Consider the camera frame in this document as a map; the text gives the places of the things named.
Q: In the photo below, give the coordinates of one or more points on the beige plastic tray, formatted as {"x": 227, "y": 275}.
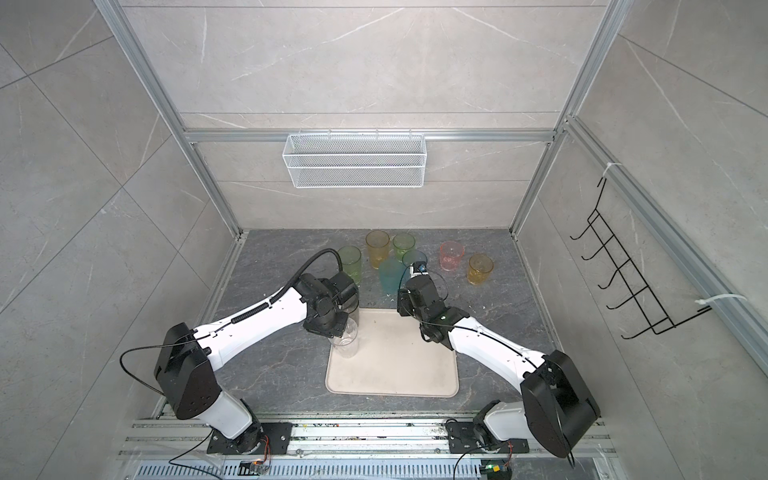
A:
{"x": 389, "y": 358}

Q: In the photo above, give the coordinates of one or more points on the black wire hook rack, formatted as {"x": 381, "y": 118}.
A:
{"x": 627, "y": 272}

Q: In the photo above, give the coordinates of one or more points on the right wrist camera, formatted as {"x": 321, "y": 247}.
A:
{"x": 418, "y": 268}

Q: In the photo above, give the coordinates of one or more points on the teal textured cup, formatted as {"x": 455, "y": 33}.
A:
{"x": 390, "y": 272}

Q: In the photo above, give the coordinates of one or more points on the blue tumbler glass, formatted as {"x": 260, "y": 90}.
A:
{"x": 414, "y": 256}

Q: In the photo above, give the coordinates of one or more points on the aluminium mounting rail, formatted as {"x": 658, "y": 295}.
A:
{"x": 306, "y": 436}

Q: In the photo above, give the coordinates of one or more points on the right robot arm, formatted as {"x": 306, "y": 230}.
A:
{"x": 557, "y": 408}

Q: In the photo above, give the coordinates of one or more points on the short yellow glass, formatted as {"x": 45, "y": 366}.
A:
{"x": 480, "y": 266}

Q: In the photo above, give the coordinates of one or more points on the white wire mesh basket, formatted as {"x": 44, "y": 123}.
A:
{"x": 355, "y": 160}

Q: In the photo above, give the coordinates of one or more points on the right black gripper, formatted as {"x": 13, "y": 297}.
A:
{"x": 403, "y": 304}

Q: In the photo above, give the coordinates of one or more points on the tall green tumbler glass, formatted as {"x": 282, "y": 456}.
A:
{"x": 351, "y": 258}

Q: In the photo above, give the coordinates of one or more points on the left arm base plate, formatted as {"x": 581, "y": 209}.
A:
{"x": 271, "y": 437}

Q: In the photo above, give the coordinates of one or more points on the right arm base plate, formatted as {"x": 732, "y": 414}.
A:
{"x": 468, "y": 437}

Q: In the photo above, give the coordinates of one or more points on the small green glass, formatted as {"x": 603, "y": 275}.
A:
{"x": 403, "y": 243}

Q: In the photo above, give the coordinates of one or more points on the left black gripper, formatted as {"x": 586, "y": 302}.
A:
{"x": 337, "y": 332}

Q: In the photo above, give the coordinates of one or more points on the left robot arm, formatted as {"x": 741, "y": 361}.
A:
{"x": 189, "y": 358}

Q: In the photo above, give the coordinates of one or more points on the tall amber tumbler glass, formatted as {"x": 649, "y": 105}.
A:
{"x": 378, "y": 247}

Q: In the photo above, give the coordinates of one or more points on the clear tumbler glass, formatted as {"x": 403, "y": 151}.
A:
{"x": 347, "y": 342}

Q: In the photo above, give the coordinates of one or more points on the pink glass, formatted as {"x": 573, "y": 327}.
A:
{"x": 451, "y": 254}

